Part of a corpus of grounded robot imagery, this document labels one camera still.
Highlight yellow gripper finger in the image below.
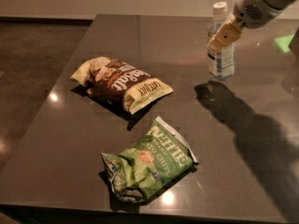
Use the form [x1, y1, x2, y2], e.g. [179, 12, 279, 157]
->
[207, 19, 244, 52]

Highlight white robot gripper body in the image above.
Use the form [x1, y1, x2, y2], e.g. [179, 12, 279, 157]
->
[233, 0, 282, 29]

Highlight clear blue plastic water bottle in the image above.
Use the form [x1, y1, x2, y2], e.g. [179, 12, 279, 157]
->
[206, 2, 235, 81]

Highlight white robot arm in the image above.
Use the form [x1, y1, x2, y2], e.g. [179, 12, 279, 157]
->
[207, 0, 297, 51]

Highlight brown sea salt chip bag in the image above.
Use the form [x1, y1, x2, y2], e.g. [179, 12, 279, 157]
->
[71, 57, 173, 115]

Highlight green kettle chips bag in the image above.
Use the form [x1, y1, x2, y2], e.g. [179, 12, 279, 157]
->
[102, 117, 198, 203]

